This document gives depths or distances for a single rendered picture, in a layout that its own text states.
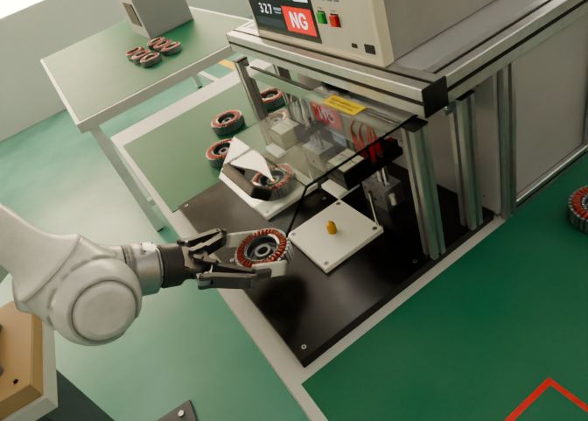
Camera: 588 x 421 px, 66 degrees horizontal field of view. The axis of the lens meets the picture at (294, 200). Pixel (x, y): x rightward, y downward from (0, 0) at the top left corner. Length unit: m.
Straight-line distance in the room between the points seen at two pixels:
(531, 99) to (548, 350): 0.42
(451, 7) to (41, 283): 0.72
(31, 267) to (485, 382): 0.63
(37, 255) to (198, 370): 1.36
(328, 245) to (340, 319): 0.18
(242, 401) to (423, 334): 1.05
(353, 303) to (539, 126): 0.47
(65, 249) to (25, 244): 0.04
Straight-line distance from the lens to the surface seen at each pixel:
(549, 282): 0.88
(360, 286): 0.87
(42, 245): 0.62
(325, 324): 0.83
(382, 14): 0.74
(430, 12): 0.81
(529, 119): 0.93
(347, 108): 0.78
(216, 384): 1.84
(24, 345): 1.17
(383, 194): 0.96
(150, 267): 0.77
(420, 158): 0.73
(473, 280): 0.87
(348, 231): 0.96
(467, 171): 0.84
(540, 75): 0.91
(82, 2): 5.45
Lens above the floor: 1.42
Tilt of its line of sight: 36 degrees down
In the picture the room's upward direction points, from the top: 21 degrees counter-clockwise
